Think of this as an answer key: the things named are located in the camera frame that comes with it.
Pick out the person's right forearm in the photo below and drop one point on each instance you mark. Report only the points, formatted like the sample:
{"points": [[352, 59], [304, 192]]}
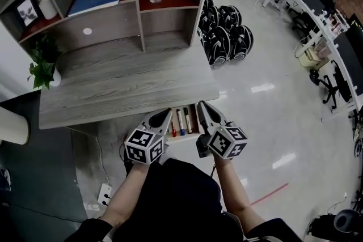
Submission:
{"points": [[232, 190]]}

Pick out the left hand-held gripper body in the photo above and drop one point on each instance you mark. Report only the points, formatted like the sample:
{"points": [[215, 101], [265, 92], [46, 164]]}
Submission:
{"points": [[141, 146]]}

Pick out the wooden drawer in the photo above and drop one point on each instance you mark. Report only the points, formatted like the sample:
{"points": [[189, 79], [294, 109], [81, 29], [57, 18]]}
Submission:
{"points": [[194, 122]]}

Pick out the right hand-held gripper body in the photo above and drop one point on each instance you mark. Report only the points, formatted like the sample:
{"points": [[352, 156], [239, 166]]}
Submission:
{"points": [[227, 141]]}

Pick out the person's left forearm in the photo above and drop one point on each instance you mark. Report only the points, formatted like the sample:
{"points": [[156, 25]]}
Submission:
{"points": [[124, 195]]}

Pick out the grey wooden shelf hutch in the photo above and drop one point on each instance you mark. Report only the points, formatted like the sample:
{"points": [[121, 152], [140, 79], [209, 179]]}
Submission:
{"points": [[113, 22]]}

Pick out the white round sticker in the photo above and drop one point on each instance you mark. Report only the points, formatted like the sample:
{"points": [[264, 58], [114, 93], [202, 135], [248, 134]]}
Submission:
{"points": [[87, 31]]}

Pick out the white power strip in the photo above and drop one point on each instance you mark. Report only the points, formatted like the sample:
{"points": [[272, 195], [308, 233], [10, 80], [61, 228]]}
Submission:
{"points": [[104, 192]]}

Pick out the grey wooden desk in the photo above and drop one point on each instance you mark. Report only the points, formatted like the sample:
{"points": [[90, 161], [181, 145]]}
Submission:
{"points": [[113, 85]]}

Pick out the green potted plant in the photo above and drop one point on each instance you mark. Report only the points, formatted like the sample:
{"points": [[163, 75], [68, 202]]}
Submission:
{"points": [[42, 65]]}

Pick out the pile of black backpacks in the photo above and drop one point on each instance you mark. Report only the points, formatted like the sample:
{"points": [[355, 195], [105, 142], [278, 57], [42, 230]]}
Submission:
{"points": [[224, 37]]}

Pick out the blue book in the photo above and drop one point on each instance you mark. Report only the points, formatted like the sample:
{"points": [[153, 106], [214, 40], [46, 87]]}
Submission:
{"points": [[93, 3]]}

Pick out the red marker pen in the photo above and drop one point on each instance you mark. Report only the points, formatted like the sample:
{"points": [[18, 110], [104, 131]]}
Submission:
{"points": [[173, 130]]}

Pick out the long white office desk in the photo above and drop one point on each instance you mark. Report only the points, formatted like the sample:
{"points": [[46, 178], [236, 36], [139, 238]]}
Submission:
{"points": [[341, 56]]}

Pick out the blue marker pen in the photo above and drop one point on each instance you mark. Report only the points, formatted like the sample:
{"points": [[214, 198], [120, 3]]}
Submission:
{"points": [[181, 122]]}

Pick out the white cylinder cup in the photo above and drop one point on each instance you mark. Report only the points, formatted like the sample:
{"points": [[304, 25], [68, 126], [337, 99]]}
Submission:
{"points": [[48, 7]]}

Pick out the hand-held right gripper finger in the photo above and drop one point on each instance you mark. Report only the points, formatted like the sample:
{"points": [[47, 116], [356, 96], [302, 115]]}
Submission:
{"points": [[202, 124], [218, 120]]}

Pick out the red floor tape strip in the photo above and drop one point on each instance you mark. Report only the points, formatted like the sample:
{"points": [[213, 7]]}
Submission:
{"points": [[269, 194]]}

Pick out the person's black clothing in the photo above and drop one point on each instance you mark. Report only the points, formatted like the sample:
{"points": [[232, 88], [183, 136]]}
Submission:
{"points": [[175, 201]]}

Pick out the white fluted pedestal table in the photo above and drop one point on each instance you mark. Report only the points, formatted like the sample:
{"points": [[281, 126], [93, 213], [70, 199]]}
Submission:
{"points": [[14, 126]]}

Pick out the beige storage box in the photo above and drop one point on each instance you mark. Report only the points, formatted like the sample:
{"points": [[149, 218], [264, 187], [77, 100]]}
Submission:
{"points": [[312, 55]]}

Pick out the black picture frame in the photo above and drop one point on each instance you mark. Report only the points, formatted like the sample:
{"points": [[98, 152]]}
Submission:
{"points": [[27, 11]]}

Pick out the black marker pen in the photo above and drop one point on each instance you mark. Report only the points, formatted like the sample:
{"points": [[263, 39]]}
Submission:
{"points": [[187, 120]]}

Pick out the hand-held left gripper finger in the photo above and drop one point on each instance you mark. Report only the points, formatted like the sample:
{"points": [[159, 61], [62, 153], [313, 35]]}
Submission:
{"points": [[166, 127], [146, 123]]}

